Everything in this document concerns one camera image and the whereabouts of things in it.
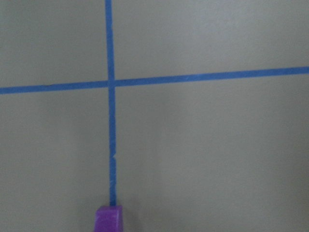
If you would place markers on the purple trapezoid block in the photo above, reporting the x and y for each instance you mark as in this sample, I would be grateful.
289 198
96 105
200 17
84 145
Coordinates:
109 219

